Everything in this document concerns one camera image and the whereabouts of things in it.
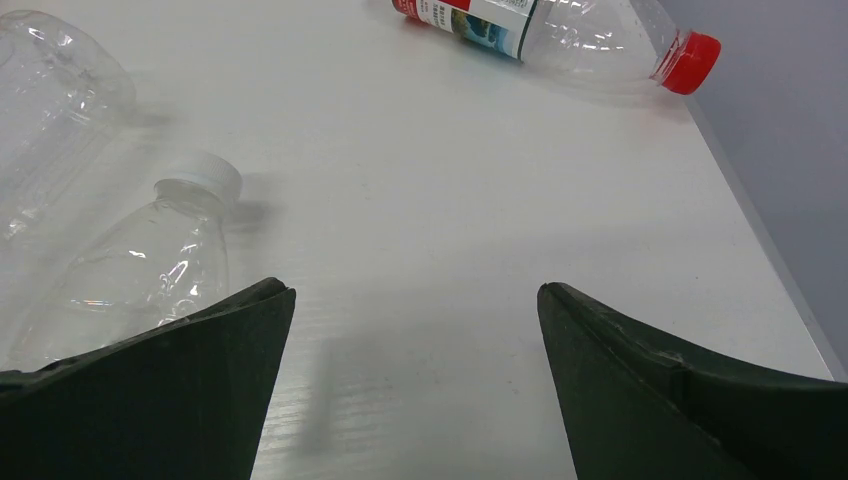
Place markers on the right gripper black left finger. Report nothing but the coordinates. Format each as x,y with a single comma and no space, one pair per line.
187,400

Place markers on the red-cap red-label clear bottle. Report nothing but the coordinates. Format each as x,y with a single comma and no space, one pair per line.
614,47

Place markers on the clear bottle white cap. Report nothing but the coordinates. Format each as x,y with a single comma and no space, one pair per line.
164,261

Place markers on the large clear unlabelled bottle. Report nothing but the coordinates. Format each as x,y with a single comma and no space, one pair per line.
63,97

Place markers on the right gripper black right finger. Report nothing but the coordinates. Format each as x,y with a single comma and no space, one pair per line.
640,403

